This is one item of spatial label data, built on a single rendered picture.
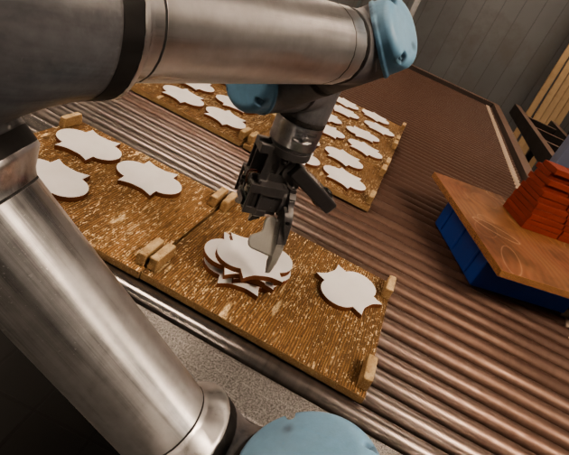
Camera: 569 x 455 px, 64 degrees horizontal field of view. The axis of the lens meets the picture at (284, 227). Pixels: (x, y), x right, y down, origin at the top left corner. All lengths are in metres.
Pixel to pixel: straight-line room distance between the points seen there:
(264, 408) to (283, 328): 0.15
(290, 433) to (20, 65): 0.32
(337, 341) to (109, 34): 0.66
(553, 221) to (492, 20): 4.97
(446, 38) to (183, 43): 6.03
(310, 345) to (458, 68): 5.73
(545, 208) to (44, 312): 1.33
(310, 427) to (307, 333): 0.40
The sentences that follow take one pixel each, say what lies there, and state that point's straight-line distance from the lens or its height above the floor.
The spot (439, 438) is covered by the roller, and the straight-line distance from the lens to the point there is 0.83.
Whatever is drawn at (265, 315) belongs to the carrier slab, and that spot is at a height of 0.94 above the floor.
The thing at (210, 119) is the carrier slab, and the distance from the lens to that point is 1.45.
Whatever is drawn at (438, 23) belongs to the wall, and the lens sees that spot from 6.27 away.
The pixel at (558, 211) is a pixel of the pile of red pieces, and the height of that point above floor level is 1.12.
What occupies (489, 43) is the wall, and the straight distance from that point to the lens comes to 6.34.
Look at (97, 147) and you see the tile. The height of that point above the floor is 0.95.
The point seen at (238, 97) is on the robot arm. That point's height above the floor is 1.28.
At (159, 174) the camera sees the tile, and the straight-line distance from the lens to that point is 1.04.
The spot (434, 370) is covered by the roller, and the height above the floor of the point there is 0.91.
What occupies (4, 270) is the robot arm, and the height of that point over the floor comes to 1.22.
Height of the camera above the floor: 1.45
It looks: 30 degrees down
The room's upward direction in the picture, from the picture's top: 24 degrees clockwise
